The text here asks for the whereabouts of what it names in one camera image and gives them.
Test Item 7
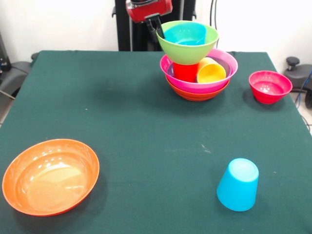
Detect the black caster leg with knob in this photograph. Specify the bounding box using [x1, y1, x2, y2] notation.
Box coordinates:
[284, 56, 312, 109]
[0, 52, 39, 100]

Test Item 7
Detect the small crimson bowl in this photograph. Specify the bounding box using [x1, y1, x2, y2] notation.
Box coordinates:
[248, 70, 293, 105]

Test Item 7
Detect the blue bowl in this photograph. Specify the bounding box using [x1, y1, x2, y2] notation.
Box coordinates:
[162, 24, 207, 46]

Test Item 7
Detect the light blue cup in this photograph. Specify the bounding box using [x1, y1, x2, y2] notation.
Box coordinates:
[216, 157, 260, 212]

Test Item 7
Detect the black wall cable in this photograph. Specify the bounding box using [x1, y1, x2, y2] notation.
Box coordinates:
[209, 0, 221, 49]

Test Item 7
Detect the orange bowl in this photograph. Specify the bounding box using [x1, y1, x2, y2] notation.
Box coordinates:
[1, 138, 100, 217]
[165, 73, 231, 102]

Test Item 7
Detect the purple bowl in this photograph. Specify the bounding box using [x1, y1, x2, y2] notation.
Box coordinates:
[167, 60, 232, 84]

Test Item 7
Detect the large pink bowl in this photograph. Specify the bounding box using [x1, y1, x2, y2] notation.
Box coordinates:
[159, 48, 238, 94]

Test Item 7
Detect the yellow cup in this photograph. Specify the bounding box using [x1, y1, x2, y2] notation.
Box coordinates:
[196, 57, 227, 84]

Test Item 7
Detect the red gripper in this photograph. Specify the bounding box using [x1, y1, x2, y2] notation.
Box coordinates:
[125, 0, 174, 39]

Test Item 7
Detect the red cup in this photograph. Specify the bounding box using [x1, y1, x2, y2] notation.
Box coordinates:
[173, 62, 199, 83]

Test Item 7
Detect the green bowl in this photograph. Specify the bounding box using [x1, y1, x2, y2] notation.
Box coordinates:
[156, 20, 219, 66]

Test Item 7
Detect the dark green tablecloth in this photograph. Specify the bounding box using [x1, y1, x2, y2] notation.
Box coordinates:
[0, 50, 312, 234]

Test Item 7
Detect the blue cable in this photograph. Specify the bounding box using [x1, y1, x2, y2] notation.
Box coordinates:
[294, 70, 312, 108]

